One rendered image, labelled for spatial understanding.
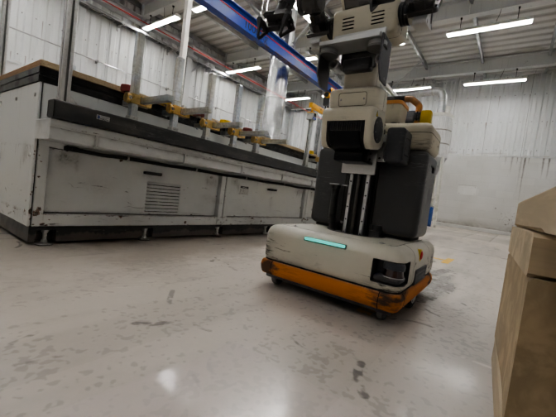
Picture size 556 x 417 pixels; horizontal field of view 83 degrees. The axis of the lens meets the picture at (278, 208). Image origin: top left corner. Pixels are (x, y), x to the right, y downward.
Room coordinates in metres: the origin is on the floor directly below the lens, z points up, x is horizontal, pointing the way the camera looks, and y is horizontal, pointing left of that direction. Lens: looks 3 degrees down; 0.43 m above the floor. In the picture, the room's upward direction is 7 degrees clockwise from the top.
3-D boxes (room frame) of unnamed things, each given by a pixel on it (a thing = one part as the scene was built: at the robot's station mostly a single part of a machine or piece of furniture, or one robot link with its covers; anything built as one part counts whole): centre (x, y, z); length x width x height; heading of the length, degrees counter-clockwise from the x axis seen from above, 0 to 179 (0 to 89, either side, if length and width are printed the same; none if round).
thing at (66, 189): (3.77, -0.03, 0.44); 5.10 x 0.69 x 0.87; 144
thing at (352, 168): (1.36, -0.35, 0.68); 0.28 x 0.27 x 0.25; 55
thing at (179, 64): (1.89, 0.68, 0.89); 0.04 x 0.04 x 0.48; 54
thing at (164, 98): (1.69, 0.76, 0.81); 0.43 x 0.03 x 0.04; 54
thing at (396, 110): (1.62, -0.46, 0.87); 0.23 x 0.15 x 0.11; 55
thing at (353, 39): (1.29, -0.22, 0.99); 0.28 x 0.16 x 0.22; 55
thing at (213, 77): (2.09, 0.53, 0.89); 0.04 x 0.04 x 0.48; 54
